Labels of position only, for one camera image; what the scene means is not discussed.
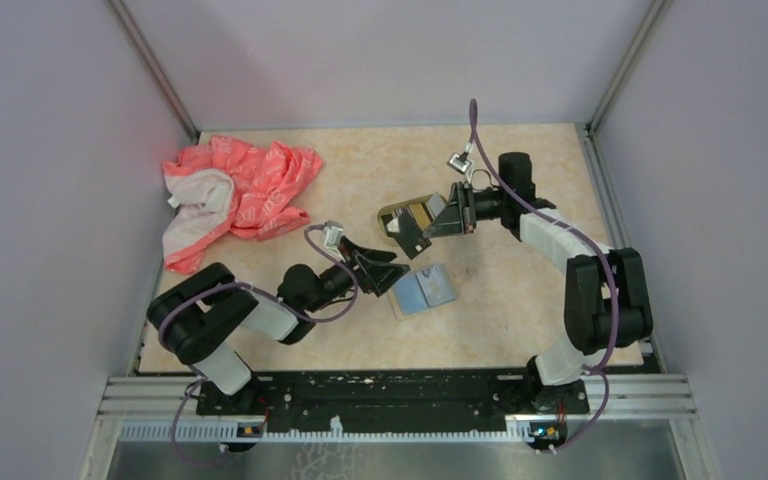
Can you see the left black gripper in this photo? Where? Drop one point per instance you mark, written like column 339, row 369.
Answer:
column 376, row 271

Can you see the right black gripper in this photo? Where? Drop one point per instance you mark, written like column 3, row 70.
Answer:
column 458, row 217

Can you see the cream card holder tray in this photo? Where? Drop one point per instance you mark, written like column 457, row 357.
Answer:
column 423, row 209

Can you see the grey blue credit card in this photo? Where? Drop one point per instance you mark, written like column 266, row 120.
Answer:
column 409, row 296

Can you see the beige card sleeve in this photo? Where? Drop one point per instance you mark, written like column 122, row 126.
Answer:
column 401, row 318

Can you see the black credit card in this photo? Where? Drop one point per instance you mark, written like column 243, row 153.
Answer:
column 408, row 235

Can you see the silver VIP credit card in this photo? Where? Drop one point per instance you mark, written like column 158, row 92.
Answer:
column 437, row 285

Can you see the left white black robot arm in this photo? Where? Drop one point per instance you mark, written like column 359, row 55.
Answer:
column 195, row 318

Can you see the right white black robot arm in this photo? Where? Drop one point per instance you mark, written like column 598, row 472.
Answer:
column 606, row 301

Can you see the pink white crumpled cloth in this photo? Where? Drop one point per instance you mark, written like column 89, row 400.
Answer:
column 228, row 186

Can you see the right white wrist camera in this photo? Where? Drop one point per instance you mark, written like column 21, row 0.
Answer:
column 461, row 163

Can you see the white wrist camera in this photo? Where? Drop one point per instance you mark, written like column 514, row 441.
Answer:
column 461, row 163
column 333, row 233

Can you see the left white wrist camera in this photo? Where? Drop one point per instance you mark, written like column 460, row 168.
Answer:
column 333, row 233

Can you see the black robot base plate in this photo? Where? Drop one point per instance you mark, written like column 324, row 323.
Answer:
column 395, row 401

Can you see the aluminium front frame rail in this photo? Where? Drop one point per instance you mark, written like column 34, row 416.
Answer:
column 639, row 425

